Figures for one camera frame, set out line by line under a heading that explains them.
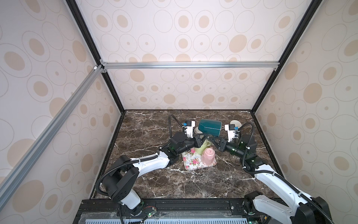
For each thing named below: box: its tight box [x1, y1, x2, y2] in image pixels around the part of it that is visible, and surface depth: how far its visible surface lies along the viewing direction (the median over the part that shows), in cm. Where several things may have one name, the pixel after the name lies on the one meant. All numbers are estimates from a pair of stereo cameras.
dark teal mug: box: [198, 118, 222, 137], surface depth 71 cm
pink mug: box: [200, 147, 216, 166], surface depth 85 cm
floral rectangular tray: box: [181, 147, 217, 171], surface depth 92 cm
